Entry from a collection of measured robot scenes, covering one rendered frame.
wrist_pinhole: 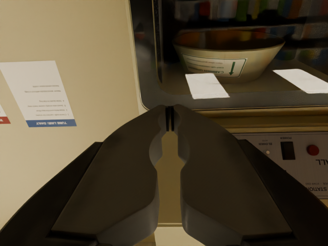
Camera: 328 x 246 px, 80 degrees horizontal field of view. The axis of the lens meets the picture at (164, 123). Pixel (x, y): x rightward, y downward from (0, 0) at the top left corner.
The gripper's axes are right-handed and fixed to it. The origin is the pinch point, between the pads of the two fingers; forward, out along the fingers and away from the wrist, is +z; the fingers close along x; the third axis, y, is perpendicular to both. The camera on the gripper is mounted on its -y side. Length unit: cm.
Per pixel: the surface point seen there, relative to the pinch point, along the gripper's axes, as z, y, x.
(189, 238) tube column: 15.3, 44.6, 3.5
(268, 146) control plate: 10.8, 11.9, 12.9
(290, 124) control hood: 13.1, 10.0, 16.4
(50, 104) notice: 58, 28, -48
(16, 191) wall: 58, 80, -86
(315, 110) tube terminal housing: 15.4, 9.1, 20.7
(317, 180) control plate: 7.6, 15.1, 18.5
